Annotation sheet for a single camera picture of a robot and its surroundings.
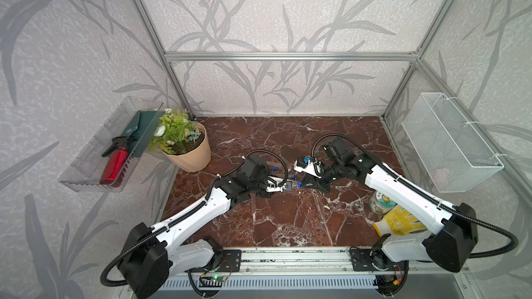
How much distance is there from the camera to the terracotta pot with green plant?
77 cm

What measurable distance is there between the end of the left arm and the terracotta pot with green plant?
0.33 m

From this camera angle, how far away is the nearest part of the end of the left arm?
1.87 ft

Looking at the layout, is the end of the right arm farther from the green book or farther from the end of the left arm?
the green book

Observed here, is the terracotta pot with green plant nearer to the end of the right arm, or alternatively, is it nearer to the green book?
the green book

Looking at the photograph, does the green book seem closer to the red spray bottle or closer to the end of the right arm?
the red spray bottle

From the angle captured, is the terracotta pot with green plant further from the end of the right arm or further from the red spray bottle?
the end of the right arm

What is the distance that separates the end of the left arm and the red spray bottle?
0.27 meters

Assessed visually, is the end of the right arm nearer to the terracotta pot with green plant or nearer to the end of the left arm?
the end of the left arm

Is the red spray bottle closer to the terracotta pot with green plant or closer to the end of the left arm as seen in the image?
the terracotta pot with green plant

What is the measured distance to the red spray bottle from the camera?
1.84 ft

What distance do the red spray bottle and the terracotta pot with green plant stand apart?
0.33 feet

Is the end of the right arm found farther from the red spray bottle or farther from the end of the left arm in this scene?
the red spray bottle
